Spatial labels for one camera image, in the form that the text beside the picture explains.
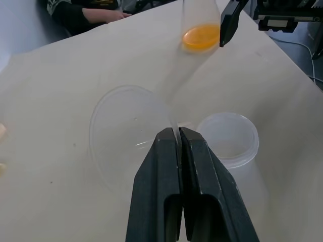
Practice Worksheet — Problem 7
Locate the black stand foot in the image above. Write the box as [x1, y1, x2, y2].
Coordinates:
[310, 24, 323, 61]

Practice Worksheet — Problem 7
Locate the translucent white wide-mouth bottle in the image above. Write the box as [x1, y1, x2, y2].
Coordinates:
[196, 112, 268, 202]

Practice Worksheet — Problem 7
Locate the black equipment behind table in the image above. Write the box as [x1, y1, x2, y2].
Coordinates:
[122, 0, 177, 14]

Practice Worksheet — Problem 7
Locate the white cable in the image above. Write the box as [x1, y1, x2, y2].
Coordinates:
[270, 36, 323, 84]

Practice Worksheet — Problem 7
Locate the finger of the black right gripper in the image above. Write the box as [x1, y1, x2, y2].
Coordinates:
[219, 0, 251, 48]

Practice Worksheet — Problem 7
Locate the person's black sleeved arm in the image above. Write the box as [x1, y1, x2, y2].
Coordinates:
[37, 0, 122, 36]

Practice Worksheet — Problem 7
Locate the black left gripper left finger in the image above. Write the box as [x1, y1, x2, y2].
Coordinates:
[125, 128, 183, 242]

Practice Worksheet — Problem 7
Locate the clear cup with orange liquid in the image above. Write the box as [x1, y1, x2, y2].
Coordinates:
[180, 0, 221, 54]

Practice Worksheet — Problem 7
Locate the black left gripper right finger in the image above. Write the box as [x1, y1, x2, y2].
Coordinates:
[179, 127, 261, 242]

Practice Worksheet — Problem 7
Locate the person's bare hand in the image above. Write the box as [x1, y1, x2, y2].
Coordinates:
[99, 9, 132, 25]

